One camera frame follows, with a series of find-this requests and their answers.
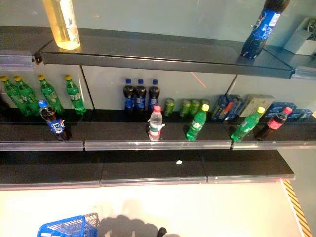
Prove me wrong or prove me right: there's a large yellow tea bottle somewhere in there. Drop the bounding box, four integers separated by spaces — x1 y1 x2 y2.
41 0 81 50

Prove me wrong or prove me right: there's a Pepsi bottle patterned blue label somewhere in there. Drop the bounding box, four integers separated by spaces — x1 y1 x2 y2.
38 98 73 142

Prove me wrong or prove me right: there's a clear water bottle red cap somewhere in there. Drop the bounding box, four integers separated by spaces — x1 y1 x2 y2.
148 105 166 142

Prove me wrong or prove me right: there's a large Pepsi bottle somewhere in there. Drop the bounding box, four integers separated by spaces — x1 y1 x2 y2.
240 0 291 60

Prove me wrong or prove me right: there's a blue plastic shopping basket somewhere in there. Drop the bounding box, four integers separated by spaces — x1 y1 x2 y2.
36 212 101 237

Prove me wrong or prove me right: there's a Coca-Cola bottle red cap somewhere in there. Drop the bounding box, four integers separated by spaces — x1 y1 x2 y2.
255 106 294 141

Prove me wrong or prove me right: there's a blue carton red print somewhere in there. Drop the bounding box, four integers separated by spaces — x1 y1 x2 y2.
220 97 238 122

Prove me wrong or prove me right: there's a blue printed pack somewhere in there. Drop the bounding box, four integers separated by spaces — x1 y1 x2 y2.
287 108 314 123
265 101 298 119

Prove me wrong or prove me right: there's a yellow black hazard tape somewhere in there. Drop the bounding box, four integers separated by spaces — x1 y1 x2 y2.
282 179 314 237

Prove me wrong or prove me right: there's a black shelf board without rail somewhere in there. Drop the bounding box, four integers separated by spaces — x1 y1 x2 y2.
34 27 296 80

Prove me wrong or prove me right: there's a Pepsi bottle blue cap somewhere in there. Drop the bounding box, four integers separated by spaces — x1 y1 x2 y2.
134 78 147 117
147 79 161 112
122 78 136 117

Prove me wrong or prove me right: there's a white cardboard box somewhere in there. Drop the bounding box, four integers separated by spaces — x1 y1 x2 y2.
283 16 316 56

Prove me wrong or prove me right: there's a beige cardboard box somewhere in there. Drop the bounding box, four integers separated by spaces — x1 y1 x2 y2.
238 94 275 118

